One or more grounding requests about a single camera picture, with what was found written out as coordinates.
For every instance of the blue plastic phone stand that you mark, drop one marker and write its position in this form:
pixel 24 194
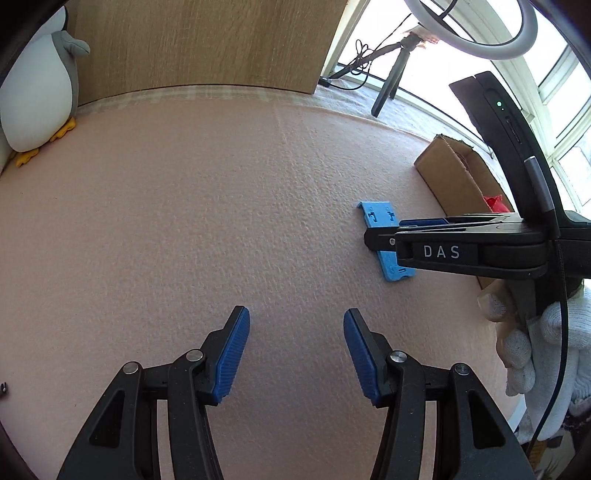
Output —
pixel 381 224

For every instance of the white ring light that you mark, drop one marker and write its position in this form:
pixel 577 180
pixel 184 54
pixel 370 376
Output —
pixel 488 36

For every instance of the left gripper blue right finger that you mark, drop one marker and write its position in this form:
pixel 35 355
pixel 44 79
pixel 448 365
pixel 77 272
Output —
pixel 473 438

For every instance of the right white gloved hand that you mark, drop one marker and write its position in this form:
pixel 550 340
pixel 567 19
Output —
pixel 530 348

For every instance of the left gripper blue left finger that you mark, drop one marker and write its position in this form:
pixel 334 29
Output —
pixel 119 438

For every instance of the brown cardboard box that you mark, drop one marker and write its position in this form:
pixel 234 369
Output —
pixel 458 177

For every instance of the smaller penguin plush toy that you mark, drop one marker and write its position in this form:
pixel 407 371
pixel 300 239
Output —
pixel 39 96

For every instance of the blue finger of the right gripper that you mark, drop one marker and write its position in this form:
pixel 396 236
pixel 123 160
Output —
pixel 379 239
pixel 443 220

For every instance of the large wooden board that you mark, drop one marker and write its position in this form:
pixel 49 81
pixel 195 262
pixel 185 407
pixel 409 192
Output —
pixel 141 45

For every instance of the red fabric tote bag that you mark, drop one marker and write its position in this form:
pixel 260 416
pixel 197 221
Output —
pixel 496 204

